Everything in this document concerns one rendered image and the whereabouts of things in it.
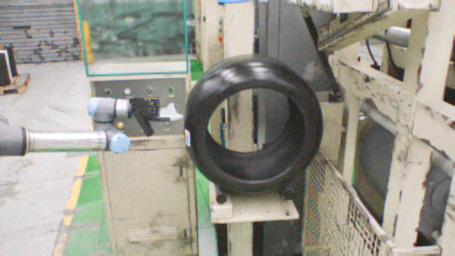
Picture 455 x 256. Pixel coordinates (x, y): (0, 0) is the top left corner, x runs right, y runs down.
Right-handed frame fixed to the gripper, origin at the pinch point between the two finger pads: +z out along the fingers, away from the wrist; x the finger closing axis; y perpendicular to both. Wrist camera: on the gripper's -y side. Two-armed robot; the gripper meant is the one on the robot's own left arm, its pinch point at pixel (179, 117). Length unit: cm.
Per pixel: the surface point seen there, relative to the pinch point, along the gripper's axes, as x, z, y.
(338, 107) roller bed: 19, 72, 5
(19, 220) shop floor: 121, -123, -138
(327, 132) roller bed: 19, 70, -8
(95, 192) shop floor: 161, -74, -132
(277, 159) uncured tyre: 12, 46, -21
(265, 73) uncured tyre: -10.3, 30.0, 23.2
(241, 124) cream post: 26.1, 29.1, -10.1
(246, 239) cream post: 26, 40, -76
